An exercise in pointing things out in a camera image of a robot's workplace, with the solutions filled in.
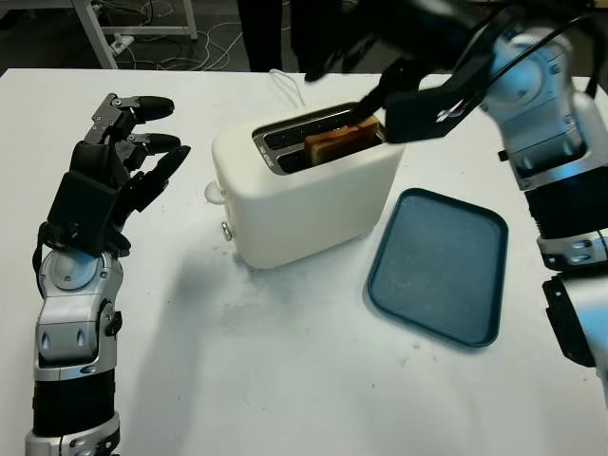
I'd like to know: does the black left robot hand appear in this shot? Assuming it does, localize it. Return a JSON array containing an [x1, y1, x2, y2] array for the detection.
[[69, 93, 192, 257]]

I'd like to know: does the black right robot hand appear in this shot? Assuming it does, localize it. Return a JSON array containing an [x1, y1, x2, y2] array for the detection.
[[303, 0, 504, 124]]

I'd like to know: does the browned toast slice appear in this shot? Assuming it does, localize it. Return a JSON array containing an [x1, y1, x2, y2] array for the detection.
[[303, 117, 382, 167]]

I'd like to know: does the person in dark trousers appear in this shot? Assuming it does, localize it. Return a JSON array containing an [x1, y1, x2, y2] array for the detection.
[[237, 0, 362, 75]]

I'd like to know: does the white two-slot toaster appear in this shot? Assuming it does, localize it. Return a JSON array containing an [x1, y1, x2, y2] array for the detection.
[[203, 101, 408, 271]]

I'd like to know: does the dark blue plastic tray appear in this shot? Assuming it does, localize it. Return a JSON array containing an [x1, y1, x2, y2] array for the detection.
[[364, 187, 510, 352]]

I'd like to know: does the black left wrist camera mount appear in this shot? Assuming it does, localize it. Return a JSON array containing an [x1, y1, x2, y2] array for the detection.
[[45, 171, 120, 253]]

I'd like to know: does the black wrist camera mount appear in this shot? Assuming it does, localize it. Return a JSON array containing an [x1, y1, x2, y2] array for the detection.
[[45, 171, 120, 253], [383, 9, 519, 143]]

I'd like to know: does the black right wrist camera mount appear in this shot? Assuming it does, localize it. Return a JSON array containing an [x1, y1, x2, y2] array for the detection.
[[383, 9, 519, 143]]

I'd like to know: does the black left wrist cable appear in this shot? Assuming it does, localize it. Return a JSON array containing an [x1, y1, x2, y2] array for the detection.
[[30, 221, 53, 276]]

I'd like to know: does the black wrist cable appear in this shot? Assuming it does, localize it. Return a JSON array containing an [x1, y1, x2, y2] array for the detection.
[[488, 0, 608, 99], [30, 221, 53, 276]]

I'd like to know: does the white metal table frame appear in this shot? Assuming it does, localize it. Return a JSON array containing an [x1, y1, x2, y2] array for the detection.
[[70, 0, 199, 70]]

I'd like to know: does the white toaster power cord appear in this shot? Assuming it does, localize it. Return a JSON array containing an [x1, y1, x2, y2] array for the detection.
[[269, 68, 308, 108]]

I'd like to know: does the white floor cable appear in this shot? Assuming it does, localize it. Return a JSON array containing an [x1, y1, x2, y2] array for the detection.
[[127, 28, 248, 72]]

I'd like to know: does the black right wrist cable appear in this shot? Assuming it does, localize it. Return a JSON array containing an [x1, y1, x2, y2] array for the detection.
[[488, 0, 608, 99]]

